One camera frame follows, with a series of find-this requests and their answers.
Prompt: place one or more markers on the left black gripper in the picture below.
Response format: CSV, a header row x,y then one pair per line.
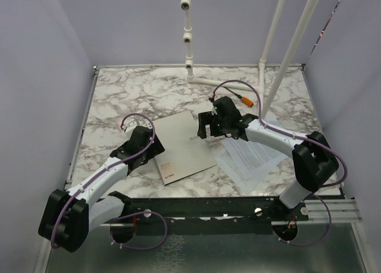
x,y
155,148

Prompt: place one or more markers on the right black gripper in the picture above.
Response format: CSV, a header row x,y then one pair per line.
x,y
207,118

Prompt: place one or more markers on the grey black folder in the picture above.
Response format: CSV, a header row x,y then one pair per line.
x,y
185,154

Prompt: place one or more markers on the printed paper sheet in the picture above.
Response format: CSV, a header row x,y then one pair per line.
x,y
252,157
246,182

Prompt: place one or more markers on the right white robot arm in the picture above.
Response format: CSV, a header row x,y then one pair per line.
x,y
313,160

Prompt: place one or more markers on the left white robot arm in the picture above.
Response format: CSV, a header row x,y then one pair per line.
x,y
71,214

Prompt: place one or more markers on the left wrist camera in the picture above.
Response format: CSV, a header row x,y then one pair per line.
x,y
128,128

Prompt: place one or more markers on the orange handled screwdriver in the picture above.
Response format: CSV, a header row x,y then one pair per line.
x,y
243,99

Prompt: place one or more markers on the black mounting rail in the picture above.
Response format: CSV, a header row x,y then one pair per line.
x,y
202,216

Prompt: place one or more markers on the white pvc pipe frame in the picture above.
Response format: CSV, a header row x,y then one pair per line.
x,y
296,38

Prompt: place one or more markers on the aluminium frame rail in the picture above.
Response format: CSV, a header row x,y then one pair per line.
x,y
313,212

